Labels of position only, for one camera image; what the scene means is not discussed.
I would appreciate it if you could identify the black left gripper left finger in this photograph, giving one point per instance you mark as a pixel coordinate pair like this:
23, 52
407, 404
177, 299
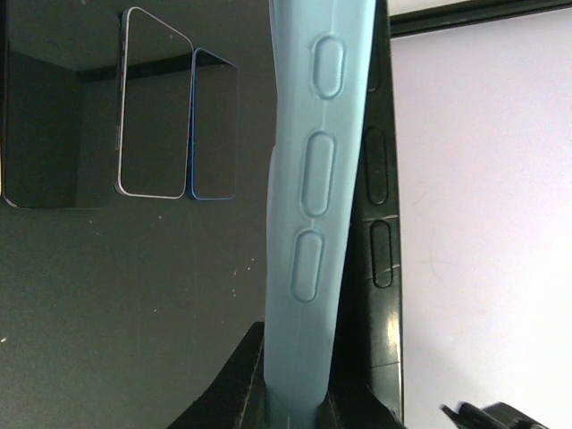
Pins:
236, 397

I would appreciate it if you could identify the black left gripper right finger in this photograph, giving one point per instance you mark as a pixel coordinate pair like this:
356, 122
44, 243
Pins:
350, 404

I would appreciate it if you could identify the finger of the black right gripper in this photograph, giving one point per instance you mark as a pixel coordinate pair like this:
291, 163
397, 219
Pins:
495, 416

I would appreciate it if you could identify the black smartphone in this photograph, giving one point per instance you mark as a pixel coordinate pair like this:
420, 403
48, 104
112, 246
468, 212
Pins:
60, 104
368, 341
153, 133

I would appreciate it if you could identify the blue smartphone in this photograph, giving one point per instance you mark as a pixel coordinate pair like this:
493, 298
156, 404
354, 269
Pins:
213, 127

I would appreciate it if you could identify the phone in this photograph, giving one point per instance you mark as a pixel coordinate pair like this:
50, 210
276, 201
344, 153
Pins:
321, 52

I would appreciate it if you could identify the right black frame post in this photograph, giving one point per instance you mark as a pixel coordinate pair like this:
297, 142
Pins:
468, 13

